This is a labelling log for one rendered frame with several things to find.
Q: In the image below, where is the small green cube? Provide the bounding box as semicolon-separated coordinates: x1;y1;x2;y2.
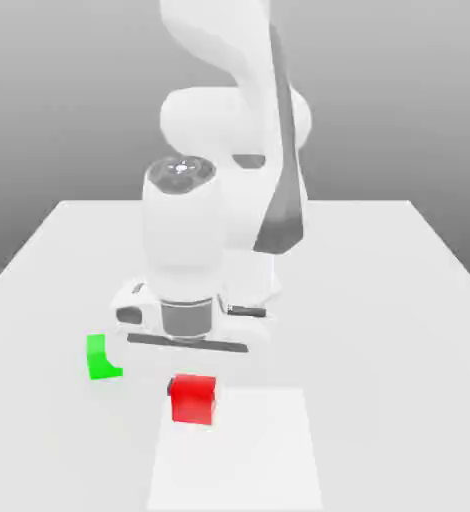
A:
85;333;125;381

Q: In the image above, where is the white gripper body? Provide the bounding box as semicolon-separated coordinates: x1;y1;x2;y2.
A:
105;324;269;381

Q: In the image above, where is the small red cube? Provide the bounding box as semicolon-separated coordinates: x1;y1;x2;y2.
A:
166;373;217;426

